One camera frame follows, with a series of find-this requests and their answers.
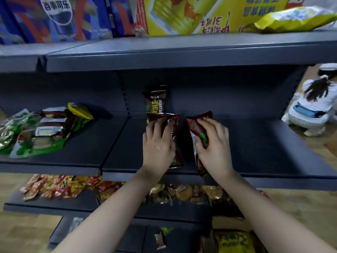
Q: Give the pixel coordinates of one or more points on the pile of red orange packets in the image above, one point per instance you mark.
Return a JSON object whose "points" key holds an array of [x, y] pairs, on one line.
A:
{"points": [[60, 187]]}

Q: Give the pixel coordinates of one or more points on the person's left hand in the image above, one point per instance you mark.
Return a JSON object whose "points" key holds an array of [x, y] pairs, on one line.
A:
{"points": [[158, 150]]}

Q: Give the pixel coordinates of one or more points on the blue waist bag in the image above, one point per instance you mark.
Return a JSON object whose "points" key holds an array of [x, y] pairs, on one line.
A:
{"points": [[309, 111]]}

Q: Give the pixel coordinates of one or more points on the white head-worn headset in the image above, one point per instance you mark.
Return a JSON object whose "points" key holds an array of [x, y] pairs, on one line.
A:
{"points": [[327, 68]]}

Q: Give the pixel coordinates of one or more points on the heap of green brown bags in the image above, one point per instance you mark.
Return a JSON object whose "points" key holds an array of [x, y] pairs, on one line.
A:
{"points": [[52, 134]]}

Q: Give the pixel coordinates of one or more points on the blue printed drink carton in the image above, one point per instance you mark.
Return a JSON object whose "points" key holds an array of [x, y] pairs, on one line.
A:
{"points": [[58, 18], [122, 15]]}

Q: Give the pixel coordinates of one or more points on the red label pastry packet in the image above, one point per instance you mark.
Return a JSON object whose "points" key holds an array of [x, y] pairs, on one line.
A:
{"points": [[266, 194]]}

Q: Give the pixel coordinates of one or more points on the pile of yellow snacks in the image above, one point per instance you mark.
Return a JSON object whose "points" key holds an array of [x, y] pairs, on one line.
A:
{"points": [[233, 242]]}

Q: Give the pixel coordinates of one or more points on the person's left forearm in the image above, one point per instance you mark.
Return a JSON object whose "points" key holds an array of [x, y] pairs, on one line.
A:
{"points": [[110, 218]]}

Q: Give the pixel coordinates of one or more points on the large yellow crisp bag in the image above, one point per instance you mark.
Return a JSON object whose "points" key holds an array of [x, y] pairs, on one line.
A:
{"points": [[295, 19]]}

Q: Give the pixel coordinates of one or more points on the person's right forearm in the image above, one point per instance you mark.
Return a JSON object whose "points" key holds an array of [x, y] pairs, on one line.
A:
{"points": [[276, 223]]}

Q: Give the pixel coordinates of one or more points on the small red white sachet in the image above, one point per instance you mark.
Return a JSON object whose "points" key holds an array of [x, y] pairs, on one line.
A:
{"points": [[159, 241]]}

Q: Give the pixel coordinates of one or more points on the brown cardboard box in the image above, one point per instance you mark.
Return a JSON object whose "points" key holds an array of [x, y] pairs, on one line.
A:
{"points": [[231, 223]]}

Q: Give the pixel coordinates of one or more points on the green snack pouch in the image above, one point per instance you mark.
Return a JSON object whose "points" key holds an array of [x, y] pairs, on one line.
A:
{"points": [[166, 231]]}

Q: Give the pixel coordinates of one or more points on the clear green wrapped bag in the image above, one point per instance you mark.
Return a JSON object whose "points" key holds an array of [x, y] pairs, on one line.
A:
{"points": [[15, 126]]}

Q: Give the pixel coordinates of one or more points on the pile of wrapped buns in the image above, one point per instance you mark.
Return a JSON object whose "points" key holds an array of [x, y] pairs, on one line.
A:
{"points": [[184, 192]]}

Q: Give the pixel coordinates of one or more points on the dark blue metal shelf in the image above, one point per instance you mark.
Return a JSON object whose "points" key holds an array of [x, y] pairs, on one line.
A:
{"points": [[263, 144]]}

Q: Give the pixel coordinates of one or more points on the person's right hand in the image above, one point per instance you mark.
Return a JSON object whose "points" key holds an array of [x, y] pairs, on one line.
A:
{"points": [[218, 152]]}

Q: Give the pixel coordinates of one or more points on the white green label packet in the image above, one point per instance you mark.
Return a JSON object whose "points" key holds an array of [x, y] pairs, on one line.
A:
{"points": [[75, 225]]}

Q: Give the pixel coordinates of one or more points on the yellow red printed carton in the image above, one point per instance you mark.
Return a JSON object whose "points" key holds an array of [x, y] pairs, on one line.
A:
{"points": [[184, 13]]}

